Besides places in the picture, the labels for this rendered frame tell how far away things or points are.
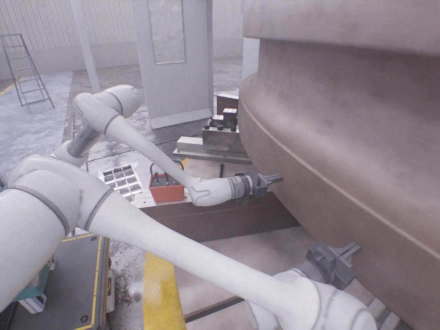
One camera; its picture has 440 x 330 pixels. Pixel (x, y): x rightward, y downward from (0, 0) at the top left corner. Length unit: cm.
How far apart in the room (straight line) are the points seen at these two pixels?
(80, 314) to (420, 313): 142
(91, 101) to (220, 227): 104
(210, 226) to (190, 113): 326
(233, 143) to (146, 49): 243
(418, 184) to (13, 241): 89
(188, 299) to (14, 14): 1416
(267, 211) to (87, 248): 124
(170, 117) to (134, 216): 390
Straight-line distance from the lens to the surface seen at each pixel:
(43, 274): 119
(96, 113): 92
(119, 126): 89
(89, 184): 49
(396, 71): 79
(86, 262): 168
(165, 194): 127
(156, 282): 181
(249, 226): 155
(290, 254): 157
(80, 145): 132
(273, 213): 154
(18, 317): 167
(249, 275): 42
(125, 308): 179
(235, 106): 333
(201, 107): 456
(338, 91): 90
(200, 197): 83
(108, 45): 1433
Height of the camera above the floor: 154
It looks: 32 degrees down
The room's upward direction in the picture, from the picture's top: straight up
